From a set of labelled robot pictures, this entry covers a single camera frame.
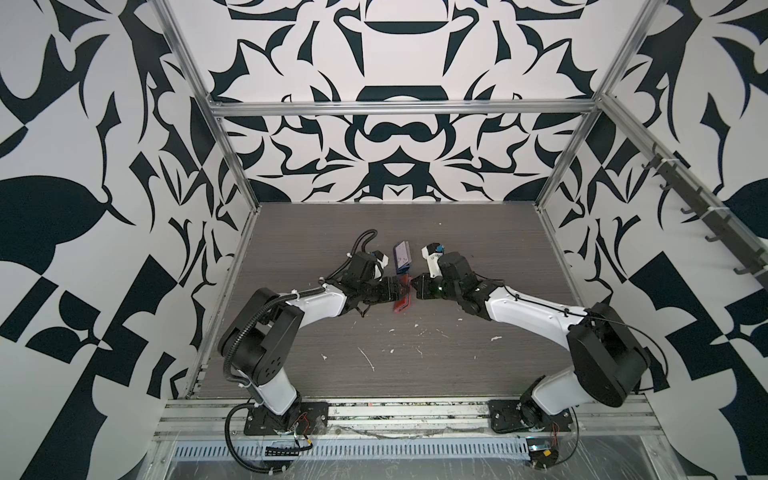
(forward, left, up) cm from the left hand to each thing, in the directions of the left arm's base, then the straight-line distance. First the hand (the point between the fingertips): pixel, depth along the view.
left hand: (405, 286), depth 89 cm
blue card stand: (+9, 0, -6) cm, 11 cm away
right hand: (0, -2, +4) cm, 4 cm away
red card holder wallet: (-5, +1, 0) cm, 5 cm away
